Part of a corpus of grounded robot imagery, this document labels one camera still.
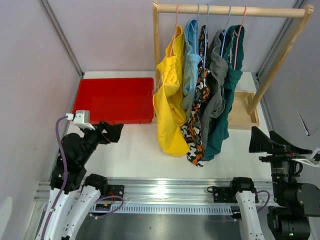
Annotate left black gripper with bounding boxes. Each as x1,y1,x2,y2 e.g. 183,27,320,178
79,119,123,165

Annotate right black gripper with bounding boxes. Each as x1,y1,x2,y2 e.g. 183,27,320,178
249,124,313,203

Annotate grey shorts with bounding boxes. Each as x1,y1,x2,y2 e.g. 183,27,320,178
200,29,229,148

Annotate dark green shorts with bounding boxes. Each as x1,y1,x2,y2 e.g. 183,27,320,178
202,24,245,162

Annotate blue hanger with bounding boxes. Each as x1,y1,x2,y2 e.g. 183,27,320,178
190,3,200,54
220,5,232,57
203,4,210,68

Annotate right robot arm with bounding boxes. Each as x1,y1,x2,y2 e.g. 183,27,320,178
228,126,320,240

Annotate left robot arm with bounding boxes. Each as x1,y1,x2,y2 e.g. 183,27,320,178
36,121,124,240

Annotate yellow shorts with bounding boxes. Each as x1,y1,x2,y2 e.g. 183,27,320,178
152,25,189,157

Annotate camouflage patterned shorts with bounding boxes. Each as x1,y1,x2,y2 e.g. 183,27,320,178
181,25,210,168

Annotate light blue shorts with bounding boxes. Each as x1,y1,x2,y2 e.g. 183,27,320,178
180,19,202,115

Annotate pink hanger under yellow shorts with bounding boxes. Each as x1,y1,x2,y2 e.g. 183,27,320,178
169,4,180,57

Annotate blue hanger under camouflage shorts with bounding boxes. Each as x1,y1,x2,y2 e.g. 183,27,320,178
203,4,210,68

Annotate red plastic bin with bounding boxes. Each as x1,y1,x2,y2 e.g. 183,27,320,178
72,77,154,124

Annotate wooden clothes rack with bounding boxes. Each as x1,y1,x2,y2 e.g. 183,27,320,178
152,0,314,130

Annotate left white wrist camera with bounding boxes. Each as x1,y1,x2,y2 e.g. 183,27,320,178
65,110,95,130

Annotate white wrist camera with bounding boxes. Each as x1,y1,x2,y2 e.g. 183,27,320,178
65,110,95,130
294,147,320,168

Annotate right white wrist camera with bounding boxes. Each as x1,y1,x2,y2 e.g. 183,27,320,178
294,147,320,168

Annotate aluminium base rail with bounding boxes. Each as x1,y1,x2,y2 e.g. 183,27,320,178
32,177,276,205

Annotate white slotted cable duct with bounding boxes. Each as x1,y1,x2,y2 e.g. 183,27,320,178
82,202,242,215

